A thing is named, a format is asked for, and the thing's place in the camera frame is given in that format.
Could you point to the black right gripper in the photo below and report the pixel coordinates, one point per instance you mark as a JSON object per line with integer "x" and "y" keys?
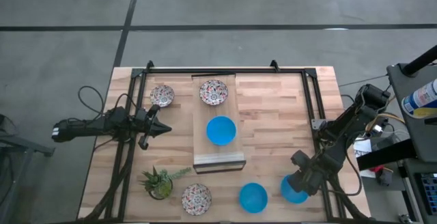
{"x": 314, "y": 176}

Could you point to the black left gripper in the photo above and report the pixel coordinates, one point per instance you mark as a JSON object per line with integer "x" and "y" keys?
{"x": 146, "y": 125}

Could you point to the blue plastic bowl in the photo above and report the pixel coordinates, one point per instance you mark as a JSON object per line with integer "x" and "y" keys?
{"x": 253, "y": 198}
{"x": 221, "y": 130}
{"x": 290, "y": 196}

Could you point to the floral patterned black bowl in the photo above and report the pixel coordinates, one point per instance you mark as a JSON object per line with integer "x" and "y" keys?
{"x": 213, "y": 92}
{"x": 162, "y": 96}
{"x": 196, "y": 199}

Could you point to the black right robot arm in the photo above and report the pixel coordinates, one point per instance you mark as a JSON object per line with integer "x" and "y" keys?
{"x": 351, "y": 118}

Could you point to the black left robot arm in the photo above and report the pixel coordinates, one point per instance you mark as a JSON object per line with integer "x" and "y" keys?
{"x": 88, "y": 126}

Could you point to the green succulent plant in pot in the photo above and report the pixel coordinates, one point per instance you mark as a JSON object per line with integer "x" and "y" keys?
{"x": 160, "y": 186}

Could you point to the white paper sheet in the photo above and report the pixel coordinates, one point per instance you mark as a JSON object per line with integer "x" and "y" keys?
{"x": 362, "y": 147}

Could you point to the grey metal cart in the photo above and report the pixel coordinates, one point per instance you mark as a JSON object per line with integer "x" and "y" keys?
{"x": 420, "y": 132}

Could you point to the grey metal stand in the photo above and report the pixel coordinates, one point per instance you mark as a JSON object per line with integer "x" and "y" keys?
{"x": 20, "y": 143}

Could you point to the white blue labelled spray can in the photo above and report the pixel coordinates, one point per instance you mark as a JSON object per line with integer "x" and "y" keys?
{"x": 421, "y": 97}

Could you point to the black pole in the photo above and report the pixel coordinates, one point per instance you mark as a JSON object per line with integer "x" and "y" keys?
{"x": 421, "y": 60}

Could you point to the black metal table frame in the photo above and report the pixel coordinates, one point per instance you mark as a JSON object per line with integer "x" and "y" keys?
{"x": 256, "y": 70}

